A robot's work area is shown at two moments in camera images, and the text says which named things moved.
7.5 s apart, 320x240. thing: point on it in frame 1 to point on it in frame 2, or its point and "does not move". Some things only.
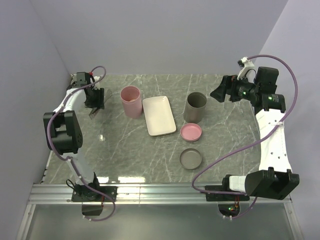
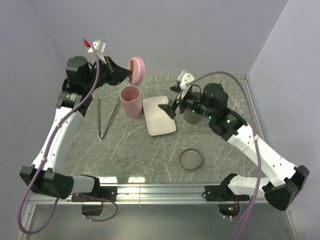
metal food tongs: x=94 y=112 to x=101 y=136
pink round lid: x=191 y=132 to x=137 y=65
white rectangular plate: x=159 y=115 does not move
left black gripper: x=99 y=102 to x=117 y=74
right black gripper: x=228 y=85 to x=171 y=107
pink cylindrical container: x=131 y=96 does not move
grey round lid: x=190 y=158 does not move
